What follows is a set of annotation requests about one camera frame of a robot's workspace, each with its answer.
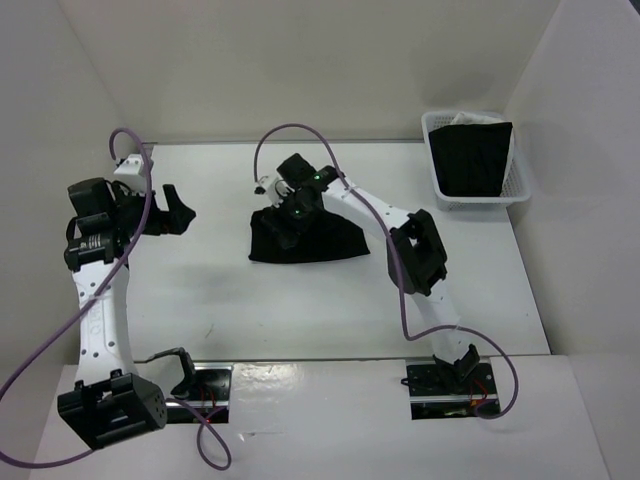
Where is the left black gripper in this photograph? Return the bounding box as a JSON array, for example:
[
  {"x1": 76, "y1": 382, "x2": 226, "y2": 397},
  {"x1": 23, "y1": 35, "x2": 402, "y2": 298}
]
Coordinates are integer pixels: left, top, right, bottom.
[{"x1": 111, "y1": 182, "x2": 196, "y2": 237}]

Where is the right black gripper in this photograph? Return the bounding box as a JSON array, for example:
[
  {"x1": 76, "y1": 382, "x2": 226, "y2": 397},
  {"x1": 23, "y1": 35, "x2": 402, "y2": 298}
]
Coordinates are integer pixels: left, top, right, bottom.
[{"x1": 262, "y1": 187, "x2": 318, "y2": 249}]

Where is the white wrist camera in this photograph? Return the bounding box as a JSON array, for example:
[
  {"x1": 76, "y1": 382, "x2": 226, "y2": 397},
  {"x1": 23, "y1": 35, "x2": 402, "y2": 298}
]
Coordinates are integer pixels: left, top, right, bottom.
[
  {"x1": 254, "y1": 174, "x2": 291, "y2": 208},
  {"x1": 112, "y1": 154, "x2": 149, "y2": 197}
]

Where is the black skirt in basket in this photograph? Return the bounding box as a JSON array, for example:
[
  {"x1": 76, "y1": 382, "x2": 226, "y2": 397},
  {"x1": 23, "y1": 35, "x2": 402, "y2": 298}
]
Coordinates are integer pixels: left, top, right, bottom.
[{"x1": 429, "y1": 122, "x2": 513, "y2": 197}]

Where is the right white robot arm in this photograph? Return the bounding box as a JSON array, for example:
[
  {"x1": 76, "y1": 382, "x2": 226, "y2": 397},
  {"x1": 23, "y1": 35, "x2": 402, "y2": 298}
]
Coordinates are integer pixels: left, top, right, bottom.
[{"x1": 261, "y1": 154, "x2": 460, "y2": 340}]

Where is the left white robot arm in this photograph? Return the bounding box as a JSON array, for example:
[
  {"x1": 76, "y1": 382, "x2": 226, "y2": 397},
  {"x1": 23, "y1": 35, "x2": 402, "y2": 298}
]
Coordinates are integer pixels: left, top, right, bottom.
[{"x1": 57, "y1": 178, "x2": 196, "y2": 450}]

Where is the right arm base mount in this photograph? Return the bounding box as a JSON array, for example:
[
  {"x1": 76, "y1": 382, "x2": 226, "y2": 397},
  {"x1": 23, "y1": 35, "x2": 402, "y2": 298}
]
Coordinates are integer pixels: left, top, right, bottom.
[{"x1": 400, "y1": 361, "x2": 501, "y2": 420}]

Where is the black skirt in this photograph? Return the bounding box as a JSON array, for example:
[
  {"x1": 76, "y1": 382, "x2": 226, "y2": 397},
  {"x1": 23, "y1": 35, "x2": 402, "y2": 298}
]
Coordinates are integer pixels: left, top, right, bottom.
[
  {"x1": 429, "y1": 122, "x2": 513, "y2": 197},
  {"x1": 248, "y1": 208, "x2": 370, "y2": 265}
]

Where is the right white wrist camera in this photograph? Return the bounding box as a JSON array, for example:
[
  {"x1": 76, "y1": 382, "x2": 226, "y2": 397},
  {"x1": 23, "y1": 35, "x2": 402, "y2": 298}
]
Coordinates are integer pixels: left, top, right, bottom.
[{"x1": 254, "y1": 174, "x2": 291, "y2": 208}]

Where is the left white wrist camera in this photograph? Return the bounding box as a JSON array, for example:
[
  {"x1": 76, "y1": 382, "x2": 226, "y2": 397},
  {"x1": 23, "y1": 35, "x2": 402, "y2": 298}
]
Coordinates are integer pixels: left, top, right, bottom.
[{"x1": 112, "y1": 154, "x2": 149, "y2": 197}]

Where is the white skirt in basket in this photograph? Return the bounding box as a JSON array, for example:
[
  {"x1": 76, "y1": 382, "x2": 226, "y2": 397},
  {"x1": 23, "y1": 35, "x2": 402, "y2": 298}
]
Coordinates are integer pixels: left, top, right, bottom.
[{"x1": 450, "y1": 114, "x2": 515, "y2": 197}]

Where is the white plastic basket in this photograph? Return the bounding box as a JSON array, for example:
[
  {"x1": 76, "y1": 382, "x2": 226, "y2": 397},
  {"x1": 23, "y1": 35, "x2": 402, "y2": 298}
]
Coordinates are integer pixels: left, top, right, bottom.
[{"x1": 421, "y1": 109, "x2": 531, "y2": 211}]

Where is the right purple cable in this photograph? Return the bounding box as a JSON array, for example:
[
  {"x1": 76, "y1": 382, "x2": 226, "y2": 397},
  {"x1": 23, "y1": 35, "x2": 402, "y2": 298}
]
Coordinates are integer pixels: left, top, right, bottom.
[{"x1": 253, "y1": 123, "x2": 520, "y2": 420}]

